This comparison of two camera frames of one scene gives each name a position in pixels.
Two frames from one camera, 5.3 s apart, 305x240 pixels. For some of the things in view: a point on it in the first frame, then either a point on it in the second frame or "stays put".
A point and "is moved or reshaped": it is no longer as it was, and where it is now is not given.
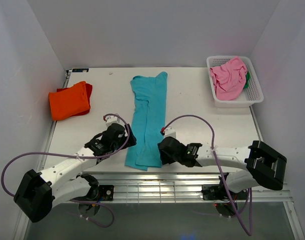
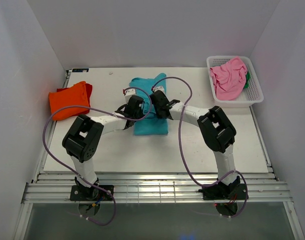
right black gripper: [165, 159] → [157, 113]
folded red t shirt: [89, 88] stays put
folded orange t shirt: [67, 103] stays put
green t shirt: [247, 78] stays put
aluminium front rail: [173, 188] stays put
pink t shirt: [229, 79] stays put
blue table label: [80, 70] stays put
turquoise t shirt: [150, 93] is moved or reshaped
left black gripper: [131, 141] → [140, 114]
